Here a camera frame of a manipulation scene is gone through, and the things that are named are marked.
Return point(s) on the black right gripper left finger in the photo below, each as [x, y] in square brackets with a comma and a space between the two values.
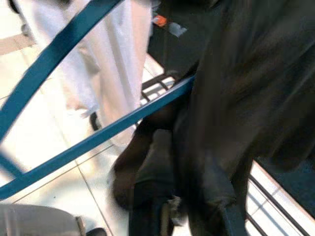
[147, 159]

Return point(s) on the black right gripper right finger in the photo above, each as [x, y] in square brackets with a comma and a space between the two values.
[233, 221]

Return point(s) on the black printed t-shirt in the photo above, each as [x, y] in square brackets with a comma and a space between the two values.
[246, 98]

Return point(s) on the blue hanger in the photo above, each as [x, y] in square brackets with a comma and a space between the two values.
[49, 59]

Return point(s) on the white printed t-shirt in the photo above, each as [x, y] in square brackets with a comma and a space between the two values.
[118, 61]

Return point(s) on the small orange object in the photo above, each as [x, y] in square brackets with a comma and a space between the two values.
[160, 20]

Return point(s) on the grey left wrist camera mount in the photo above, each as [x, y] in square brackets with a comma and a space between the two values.
[37, 221]

